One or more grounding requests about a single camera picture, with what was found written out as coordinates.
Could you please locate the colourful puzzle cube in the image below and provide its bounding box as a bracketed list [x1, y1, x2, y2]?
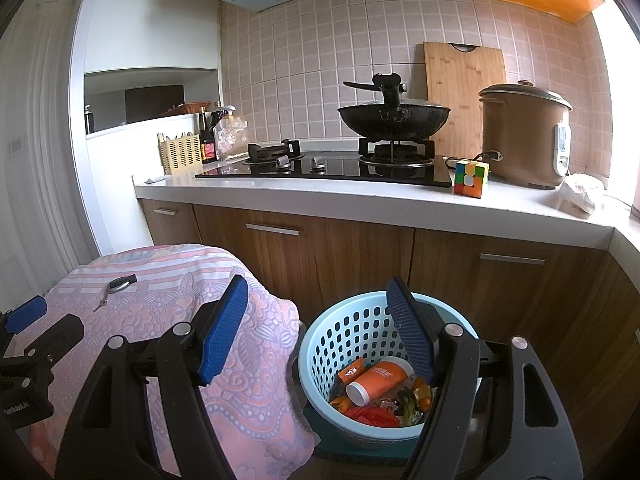
[452, 159, 491, 200]

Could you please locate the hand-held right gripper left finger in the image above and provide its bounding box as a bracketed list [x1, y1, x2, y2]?
[55, 274, 250, 480]

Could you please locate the white kitchen countertop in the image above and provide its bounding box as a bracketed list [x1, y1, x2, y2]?
[132, 160, 640, 271]

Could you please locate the red plastic bag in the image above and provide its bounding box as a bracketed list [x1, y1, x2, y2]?
[345, 404, 401, 428]

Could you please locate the black car key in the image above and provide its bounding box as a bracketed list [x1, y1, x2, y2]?
[92, 275, 138, 313]

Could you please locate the green vegetable scrap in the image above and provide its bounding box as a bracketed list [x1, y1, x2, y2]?
[397, 387, 418, 423]

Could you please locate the brown rice cooker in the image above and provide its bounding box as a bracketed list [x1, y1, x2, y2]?
[478, 79, 573, 191]

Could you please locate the white crumpled cloth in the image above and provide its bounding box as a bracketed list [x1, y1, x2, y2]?
[559, 172, 607, 218]

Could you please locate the orange snack packet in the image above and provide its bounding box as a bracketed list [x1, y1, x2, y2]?
[336, 358, 366, 386]

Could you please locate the orange paper cup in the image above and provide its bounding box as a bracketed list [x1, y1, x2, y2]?
[346, 360, 416, 406]

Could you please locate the wooden kitchen cabinet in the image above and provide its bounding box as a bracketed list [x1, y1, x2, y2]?
[137, 199, 640, 436]

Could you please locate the black gas stove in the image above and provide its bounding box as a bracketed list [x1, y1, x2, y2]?
[194, 139, 453, 188]

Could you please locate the clear plastic bag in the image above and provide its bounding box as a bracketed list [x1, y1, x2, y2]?
[214, 115, 250, 161]

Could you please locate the beige chopstick holder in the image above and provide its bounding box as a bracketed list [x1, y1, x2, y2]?
[157, 131, 202, 177]

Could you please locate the white sliding door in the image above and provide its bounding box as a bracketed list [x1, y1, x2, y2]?
[0, 0, 101, 306]

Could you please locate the light blue plastic basket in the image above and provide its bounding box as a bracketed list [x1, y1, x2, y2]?
[298, 291, 483, 450]

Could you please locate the brown wicker basket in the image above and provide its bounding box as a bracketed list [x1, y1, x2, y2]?
[160, 101, 212, 116]

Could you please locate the black wok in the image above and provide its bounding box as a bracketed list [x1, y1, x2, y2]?
[337, 72, 452, 142]

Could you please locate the wooden cutting board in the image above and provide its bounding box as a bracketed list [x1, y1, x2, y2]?
[422, 41, 507, 161]

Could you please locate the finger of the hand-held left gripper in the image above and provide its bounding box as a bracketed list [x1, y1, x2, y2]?
[20, 313, 86, 361]
[0, 295, 48, 335]

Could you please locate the black power cable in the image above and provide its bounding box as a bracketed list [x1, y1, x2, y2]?
[442, 152, 503, 171]

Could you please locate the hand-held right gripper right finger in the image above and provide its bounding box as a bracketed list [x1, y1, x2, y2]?
[386, 276, 583, 480]

